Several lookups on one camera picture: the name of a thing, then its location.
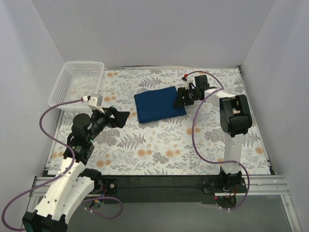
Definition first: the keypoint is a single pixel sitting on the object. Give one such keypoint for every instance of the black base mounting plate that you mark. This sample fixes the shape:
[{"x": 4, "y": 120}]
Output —
[{"x": 163, "y": 188}]

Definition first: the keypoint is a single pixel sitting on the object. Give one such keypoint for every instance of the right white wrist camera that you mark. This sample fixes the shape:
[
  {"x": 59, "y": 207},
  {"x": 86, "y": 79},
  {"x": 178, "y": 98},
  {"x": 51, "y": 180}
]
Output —
[{"x": 188, "y": 81}]

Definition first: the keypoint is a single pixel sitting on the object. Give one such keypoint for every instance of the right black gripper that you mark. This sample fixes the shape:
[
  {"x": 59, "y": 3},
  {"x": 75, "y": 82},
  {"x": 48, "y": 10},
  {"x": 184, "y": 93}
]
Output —
[{"x": 184, "y": 95}]

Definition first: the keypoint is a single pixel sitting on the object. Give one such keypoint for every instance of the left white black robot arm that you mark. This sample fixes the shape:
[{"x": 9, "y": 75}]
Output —
[{"x": 74, "y": 180}]

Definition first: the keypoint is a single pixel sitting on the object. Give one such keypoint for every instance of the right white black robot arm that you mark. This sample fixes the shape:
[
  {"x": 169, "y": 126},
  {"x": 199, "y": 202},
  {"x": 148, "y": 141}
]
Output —
[{"x": 235, "y": 121}]

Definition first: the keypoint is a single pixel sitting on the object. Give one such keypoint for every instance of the white plastic mesh basket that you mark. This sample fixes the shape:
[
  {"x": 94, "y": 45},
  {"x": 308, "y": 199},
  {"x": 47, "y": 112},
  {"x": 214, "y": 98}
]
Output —
[{"x": 75, "y": 80}]

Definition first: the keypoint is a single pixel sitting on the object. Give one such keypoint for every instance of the blue printed t shirt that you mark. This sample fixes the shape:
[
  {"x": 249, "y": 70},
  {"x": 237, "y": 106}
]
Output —
[{"x": 154, "y": 105}]

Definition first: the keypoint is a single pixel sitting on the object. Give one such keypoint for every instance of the aluminium frame rail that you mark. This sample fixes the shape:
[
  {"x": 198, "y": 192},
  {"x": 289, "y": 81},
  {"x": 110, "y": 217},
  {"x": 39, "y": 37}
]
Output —
[{"x": 259, "y": 185}]

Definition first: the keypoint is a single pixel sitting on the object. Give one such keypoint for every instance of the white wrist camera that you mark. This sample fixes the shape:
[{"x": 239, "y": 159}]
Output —
[
  {"x": 188, "y": 81},
  {"x": 94, "y": 102}
]

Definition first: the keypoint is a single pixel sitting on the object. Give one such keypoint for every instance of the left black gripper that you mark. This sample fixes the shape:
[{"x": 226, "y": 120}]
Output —
[{"x": 110, "y": 117}]

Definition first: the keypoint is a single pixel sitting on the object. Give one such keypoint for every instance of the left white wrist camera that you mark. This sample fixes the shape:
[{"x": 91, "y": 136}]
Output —
[{"x": 94, "y": 102}]

